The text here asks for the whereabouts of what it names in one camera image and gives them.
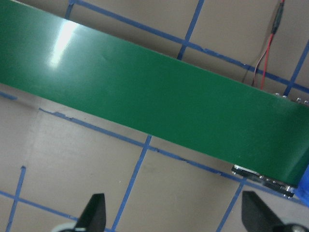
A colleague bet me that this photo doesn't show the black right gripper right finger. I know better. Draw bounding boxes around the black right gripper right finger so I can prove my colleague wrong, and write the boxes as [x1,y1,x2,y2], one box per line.
[241,191,290,232]

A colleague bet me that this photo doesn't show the blue bin right side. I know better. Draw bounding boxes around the blue bin right side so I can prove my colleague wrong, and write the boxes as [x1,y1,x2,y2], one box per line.
[296,167,309,206]

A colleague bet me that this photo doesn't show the green conveyor belt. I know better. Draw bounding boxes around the green conveyor belt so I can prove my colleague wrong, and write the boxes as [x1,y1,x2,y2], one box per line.
[0,0,309,195]

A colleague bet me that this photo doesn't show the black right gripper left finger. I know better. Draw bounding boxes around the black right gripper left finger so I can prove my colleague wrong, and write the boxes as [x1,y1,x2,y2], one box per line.
[74,193,106,232]

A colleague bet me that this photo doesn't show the red black conveyor wires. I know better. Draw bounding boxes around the red black conveyor wires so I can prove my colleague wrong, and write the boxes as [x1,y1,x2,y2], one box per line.
[243,0,286,88]

